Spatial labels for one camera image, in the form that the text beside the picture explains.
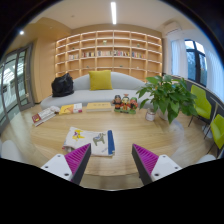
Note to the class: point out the long ceiling light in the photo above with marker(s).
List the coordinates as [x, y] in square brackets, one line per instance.
[113, 12]

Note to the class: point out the flat yellow book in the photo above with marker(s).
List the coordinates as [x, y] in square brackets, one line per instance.
[99, 106]

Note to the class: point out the white animal-print towel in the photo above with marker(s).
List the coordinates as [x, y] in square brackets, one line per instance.
[90, 141]

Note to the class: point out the colourful figurine group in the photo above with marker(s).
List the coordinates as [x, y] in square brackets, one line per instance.
[125, 104]

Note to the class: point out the small glass jar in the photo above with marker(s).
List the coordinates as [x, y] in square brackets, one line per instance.
[150, 115]

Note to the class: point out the white air conditioner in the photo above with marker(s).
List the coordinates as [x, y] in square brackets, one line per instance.
[172, 27]

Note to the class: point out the round ceiling spotlight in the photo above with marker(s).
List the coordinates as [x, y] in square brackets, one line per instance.
[21, 32]

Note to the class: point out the glass double door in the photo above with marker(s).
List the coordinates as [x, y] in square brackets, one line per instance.
[18, 80]

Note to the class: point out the yellow cushion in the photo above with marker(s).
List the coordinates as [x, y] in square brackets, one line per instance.
[100, 80]

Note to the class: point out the dark-framed window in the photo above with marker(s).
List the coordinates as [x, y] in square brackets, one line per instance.
[196, 63]

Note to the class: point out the black bag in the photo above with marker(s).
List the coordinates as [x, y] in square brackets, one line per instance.
[62, 86]

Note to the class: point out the grey curved sofa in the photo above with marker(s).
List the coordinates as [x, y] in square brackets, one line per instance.
[83, 95]

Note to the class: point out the lime green chair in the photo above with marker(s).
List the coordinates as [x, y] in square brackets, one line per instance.
[217, 130]
[201, 103]

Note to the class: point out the green potted plant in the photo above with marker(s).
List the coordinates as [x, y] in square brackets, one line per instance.
[168, 96]

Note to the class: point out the small patterned pouch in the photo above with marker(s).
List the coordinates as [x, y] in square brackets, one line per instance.
[55, 108]

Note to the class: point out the red and white book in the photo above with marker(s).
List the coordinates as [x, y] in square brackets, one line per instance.
[42, 116]

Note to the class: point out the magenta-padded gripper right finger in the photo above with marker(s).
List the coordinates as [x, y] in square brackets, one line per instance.
[153, 165]

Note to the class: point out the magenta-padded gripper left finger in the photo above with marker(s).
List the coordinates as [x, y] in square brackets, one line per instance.
[68, 165]

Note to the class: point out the wooden wall shelf unit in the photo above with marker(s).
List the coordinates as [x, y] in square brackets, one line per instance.
[110, 43]

